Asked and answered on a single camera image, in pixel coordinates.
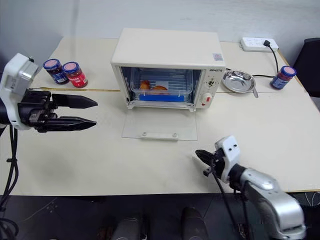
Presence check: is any black plug with cable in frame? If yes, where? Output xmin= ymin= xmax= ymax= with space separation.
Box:
xmin=249 ymin=39 xmax=280 ymax=79

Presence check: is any cream white toaster oven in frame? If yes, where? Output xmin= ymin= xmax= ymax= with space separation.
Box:
xmin=110 ymin=27 xmax=227 ymax=113

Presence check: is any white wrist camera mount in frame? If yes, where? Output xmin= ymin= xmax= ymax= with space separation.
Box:
xmin=214 ymin=135 xmax=243 ymax=184
xmin=0 ymin=52 xmax=43 ymax=131

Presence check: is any stainless steel bowl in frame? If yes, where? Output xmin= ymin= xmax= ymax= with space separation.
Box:
xmin=222 ymin=69 xmax=257 ymax=94

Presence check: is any clear plastic food container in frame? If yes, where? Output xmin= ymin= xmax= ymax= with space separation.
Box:
xmin=129 ymin=66 xmax=195 ymax=104

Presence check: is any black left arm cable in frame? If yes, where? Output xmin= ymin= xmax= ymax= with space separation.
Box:
xmin=0 ymin=124 xmax=20 ymax=240

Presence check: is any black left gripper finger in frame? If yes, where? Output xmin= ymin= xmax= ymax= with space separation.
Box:
xmin=45 ymin=116 xmax=98 ymax=133
xmin=51 ymin=93 xmax=99 ymax=110

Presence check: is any blue label jam jar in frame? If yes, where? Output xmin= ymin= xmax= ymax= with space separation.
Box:
xmin=269 ymin=65 xmax=298 ymax=90
xmin=42 ymin=58 xmax=70 ymax=86

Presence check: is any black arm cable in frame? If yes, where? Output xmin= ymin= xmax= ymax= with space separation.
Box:
xmin=0 ymin=124 xmax=20 ymax=240
xmin=202 ymin=159 xmax=254 ymax=240

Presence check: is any white and red oven knob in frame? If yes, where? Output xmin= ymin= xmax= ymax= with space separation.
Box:
xmin=200 ymin=92 xmax=214 ymax=108

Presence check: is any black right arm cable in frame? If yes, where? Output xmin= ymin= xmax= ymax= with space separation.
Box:
xmin=202 ymin=159 xmax=254 ymax=240

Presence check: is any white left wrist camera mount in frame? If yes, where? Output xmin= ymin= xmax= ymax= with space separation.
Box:
xmin=0 ymin=52 xmax=43 ymax=131

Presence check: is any red label jam jar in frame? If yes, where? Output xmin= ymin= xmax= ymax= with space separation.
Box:
xmin=61 ymin=60 xmax=89 ymax=89

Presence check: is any white power strip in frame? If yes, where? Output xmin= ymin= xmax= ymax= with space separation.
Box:
xmin=238 ymin=36 xmax=280 ymax=53

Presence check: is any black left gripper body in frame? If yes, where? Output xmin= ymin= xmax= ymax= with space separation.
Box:
xmin=17 ymin=88 xmax=58 ymax=133

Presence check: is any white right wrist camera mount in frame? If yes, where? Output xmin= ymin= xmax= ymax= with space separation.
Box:
xmin=214 ymin=135 xmax=243 ymax=184

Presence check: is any black chair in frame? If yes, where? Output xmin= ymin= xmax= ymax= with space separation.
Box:
xmin=291 ymin=37 xmax=320 ymax=99

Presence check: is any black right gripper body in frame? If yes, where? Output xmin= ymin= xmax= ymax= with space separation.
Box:
xmin=203 ymin=147 xmax=228 ymax=179

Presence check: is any glass toaster oven door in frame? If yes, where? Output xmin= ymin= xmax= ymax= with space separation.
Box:
xmin=121 ymin=109 xmax=199 ymax=142

